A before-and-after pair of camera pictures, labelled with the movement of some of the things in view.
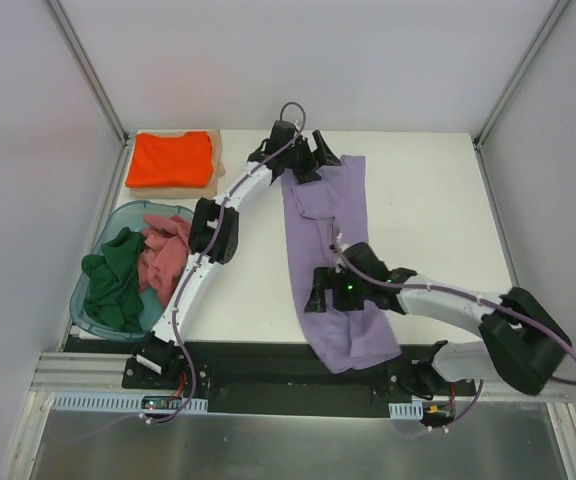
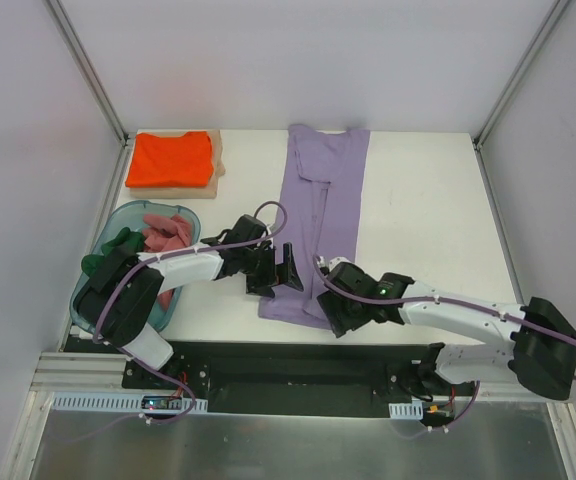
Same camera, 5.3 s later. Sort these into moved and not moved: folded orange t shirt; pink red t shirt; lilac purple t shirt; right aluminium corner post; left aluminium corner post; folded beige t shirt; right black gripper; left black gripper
Moved: left black gripper; lilac purple t shirt; right black gripper
Not moved: pink red t shirt; folded beige t shirt; left aluminium corner post; right aluminium corner post; folded orange t shirt
